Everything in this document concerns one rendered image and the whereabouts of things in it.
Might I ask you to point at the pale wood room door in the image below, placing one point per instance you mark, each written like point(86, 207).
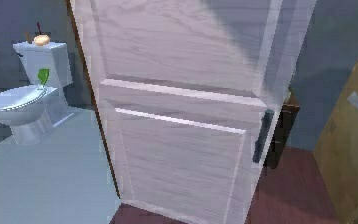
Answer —
point(187, 100)

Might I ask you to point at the dark brown wooden cabinet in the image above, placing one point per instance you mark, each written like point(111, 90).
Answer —
point(282, 130)

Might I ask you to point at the white toilet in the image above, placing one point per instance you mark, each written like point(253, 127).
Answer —
point(37, 96)

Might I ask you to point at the tan round soap bar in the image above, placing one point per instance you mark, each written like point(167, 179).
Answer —
point(41, 40)

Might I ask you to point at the light wood cupboard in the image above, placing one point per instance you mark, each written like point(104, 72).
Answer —
point(348, 146)

